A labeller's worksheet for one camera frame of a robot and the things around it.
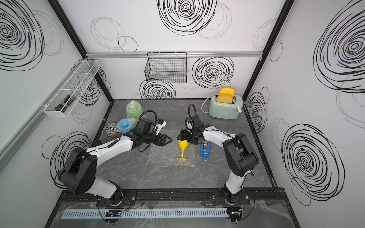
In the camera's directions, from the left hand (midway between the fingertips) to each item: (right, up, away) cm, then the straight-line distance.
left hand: (168, 139), depth 85 cm
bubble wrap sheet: (-1, -10, +5) cm, 11 cm away
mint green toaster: (+39, +17, +18) cm, 46 cm away
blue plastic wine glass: (-27, +9, +2) cm, 28 cm away
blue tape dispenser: (+22, -9, +2) cm, 24 cm away
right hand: (+8, -1, +5) cm, 9 cm away
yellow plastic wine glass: (+9, -4, +1) cm, 10 cm away
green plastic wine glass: (-23, +18, +7) cm, 30 cm away
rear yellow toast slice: (+39, +31, +12) cm, 52 cm away
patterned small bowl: (-42, +4, +14) cm, 45 cm away
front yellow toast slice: (+37, +26, +9) cm, 46 cm away
